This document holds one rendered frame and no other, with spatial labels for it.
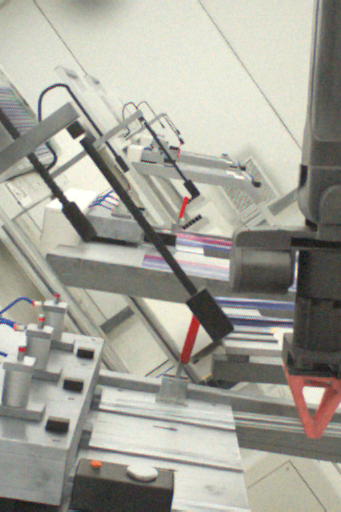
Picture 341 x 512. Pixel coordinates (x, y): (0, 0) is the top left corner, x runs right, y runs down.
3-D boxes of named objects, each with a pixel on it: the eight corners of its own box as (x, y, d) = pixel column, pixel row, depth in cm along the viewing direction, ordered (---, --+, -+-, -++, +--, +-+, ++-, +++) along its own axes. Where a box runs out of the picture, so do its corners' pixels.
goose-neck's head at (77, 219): (99, 232, 97) (74, 198, 97) (98, 235, 96) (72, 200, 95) (86, 242, 98) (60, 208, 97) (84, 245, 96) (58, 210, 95)
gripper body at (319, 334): (293, 373, 92) (298, 302, 91) (281, 348, 102) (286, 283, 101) (357, 377, 92) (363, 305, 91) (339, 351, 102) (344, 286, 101)
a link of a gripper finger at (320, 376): (283, 443, 96) (290, 356, 94) (276, 420, 103) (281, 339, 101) (349, 446, 96) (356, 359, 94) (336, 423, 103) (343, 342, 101)
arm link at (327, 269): (360, 244, 93) (348, 236, 98) (293, 240, 92) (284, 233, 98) (355, 310, 94) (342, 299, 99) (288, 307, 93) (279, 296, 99)
